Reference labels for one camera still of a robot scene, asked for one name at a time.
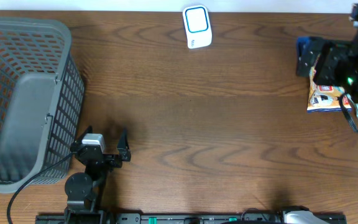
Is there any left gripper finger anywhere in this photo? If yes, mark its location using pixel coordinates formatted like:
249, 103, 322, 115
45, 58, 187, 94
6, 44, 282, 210
117, 129, 131, 161
77, 126, 93, 140

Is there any grey plastic mesh basket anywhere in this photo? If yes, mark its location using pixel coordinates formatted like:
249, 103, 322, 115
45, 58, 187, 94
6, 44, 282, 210
0, 17, 85, 194

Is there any white barcode scanner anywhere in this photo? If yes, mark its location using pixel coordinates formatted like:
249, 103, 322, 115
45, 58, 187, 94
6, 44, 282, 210
182, 5, 213, 49

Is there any yellow snack bag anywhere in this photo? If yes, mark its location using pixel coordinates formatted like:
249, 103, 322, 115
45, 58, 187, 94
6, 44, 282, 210
296, 37, 344, 113

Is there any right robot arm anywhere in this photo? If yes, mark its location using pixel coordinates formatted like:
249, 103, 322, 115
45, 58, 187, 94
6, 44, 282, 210
296, 3, 358, 133

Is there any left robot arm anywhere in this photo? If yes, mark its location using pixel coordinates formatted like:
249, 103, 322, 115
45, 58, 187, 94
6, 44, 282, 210
64, 126, 131, 223

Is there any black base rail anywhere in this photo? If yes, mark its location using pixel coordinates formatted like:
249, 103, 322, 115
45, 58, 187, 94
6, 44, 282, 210
35, 205, 347, 224

